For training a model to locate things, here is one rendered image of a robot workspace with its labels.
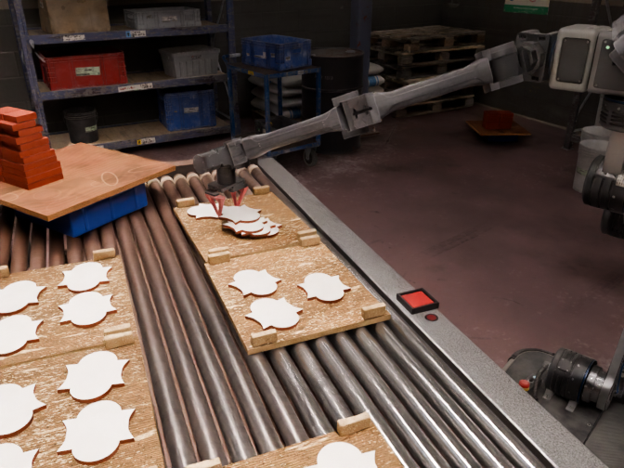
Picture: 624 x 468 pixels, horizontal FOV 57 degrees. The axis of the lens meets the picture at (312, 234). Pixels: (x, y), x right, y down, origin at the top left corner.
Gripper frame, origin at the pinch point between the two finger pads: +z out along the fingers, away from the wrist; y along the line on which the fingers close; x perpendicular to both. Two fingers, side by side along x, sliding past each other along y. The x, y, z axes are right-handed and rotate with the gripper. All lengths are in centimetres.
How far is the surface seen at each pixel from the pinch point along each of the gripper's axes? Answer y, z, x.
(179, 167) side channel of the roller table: 24, 5, 49
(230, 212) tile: -0.8, 0.3, -1.9
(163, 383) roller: -62, 5, -41
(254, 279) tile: -23.2, 2.7, -31.4
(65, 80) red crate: 158, 31, 344
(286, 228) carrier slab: 6.5, 4.0, -18.1
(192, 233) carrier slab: -12.8, 4.3, 2.7
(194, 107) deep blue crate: 262, 68, 300
